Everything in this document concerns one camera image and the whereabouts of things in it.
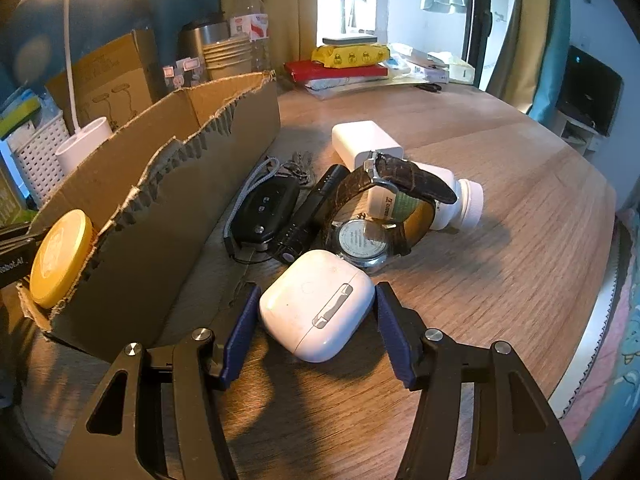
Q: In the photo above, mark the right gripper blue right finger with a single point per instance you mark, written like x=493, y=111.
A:
x=515, y=434

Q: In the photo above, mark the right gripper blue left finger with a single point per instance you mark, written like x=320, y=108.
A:
x=119, y=433

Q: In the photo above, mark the yellow lid jar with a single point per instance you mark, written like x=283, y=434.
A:
x=60, y=258

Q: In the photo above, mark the white earbuds case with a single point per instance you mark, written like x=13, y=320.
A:
x=316, y=305

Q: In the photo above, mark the brown leather strap watch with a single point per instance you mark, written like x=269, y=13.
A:
x=409, y=197

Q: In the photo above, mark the black flashlight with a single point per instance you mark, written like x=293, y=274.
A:
x=298, y=236

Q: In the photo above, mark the black car key fob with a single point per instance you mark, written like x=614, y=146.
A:
x=265, y=212

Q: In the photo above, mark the white power adapter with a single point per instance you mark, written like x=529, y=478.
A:
x=354, y=141

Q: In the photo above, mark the green snack bag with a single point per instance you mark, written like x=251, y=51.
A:
x=13, y=206

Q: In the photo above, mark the white plastic basket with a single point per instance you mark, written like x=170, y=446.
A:
x=33, y=151

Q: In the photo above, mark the blue cartoon blanket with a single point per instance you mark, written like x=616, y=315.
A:
x=612, y=416

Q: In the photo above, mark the yellow green sponge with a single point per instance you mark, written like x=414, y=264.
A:
x=20, y=114

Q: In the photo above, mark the lamp packaging cardboard box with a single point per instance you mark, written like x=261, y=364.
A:
x=120, y=80

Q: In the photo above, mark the patterned glass jar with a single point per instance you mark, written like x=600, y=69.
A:
x=185, y=73

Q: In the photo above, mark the stainless steel kettle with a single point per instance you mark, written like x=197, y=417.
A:
x=194, y=36

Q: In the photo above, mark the stack of paper cups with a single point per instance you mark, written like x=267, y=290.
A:
x=228, y=58

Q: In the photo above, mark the white computer desk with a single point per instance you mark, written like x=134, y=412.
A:
x=584, y=139

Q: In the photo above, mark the teal curtain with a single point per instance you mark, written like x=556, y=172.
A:
x=553, y=64

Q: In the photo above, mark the clear plastic water bottle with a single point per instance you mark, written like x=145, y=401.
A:
x=249, y=17

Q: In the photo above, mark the red book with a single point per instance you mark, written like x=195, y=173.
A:
x=303, y=71

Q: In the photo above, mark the black scissors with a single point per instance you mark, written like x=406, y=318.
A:
x=428, y=86

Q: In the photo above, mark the black monitor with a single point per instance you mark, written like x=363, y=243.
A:
x=590, y=91

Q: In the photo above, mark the white box stack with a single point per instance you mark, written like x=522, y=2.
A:
x=442, y=67

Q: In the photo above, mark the yellow tissue pack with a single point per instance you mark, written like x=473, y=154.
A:
x=355, y=55

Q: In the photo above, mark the small device on tissue pack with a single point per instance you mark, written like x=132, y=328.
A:
x=349, y=40

